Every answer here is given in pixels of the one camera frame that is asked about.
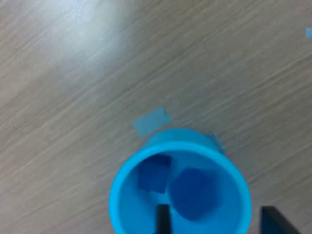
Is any blue cube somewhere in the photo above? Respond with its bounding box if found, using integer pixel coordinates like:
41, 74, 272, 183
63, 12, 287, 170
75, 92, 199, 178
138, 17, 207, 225
136, 154, 173, 195
168, 167, 219, 221

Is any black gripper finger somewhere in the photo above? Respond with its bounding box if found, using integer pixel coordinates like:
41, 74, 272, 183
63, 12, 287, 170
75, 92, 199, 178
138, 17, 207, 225
260, 206, 299, 234
157, 204, 171, 234

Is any blue plastic cup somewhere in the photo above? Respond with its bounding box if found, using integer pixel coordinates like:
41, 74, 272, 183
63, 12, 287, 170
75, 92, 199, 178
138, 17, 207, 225
108, 128, 252, 234

